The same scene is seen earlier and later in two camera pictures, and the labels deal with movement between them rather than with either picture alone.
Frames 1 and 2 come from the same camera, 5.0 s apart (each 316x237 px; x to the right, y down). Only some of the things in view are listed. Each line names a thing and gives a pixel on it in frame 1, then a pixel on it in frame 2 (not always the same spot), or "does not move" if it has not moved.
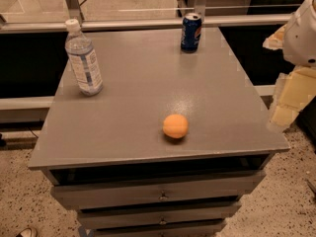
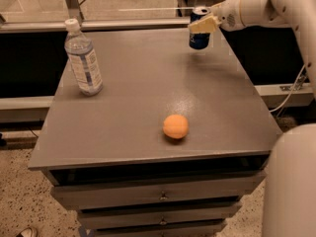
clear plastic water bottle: (83, 59) does not move
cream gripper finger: (292, 92) → (236, 12)
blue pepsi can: (191, 32) → (198, 40)
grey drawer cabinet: (170, 145) does not move
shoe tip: (28, 232) does not move
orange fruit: (175, 126) does not move
